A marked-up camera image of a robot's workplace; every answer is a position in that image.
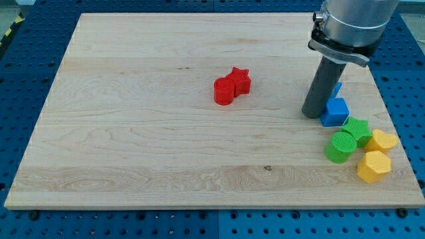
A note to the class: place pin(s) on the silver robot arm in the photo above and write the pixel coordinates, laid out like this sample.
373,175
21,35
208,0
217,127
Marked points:
350,30

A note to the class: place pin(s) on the red star block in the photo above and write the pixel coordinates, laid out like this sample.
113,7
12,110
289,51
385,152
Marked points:
241,80

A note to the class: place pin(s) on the green star block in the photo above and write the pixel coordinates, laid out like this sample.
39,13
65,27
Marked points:
359,129

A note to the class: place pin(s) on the red cylinder block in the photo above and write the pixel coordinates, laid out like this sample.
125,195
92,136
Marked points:
223,91

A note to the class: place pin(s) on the wooden board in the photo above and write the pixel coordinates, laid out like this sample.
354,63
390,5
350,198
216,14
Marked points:
130,122

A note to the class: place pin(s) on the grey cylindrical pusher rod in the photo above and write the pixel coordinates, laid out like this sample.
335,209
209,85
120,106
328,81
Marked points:
326,77

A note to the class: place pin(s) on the blue cube block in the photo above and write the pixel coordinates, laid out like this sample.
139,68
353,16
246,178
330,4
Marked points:
335,113

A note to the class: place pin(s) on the blue block behind rod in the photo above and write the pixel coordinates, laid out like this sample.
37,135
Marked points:
336,90

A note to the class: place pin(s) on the green cylinder block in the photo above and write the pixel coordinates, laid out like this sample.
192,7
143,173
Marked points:
341,147

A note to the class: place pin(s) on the yellow hexagon block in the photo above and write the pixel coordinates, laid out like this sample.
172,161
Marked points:
374,166

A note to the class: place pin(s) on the yellow heart block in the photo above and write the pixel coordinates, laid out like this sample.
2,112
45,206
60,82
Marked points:
381,141

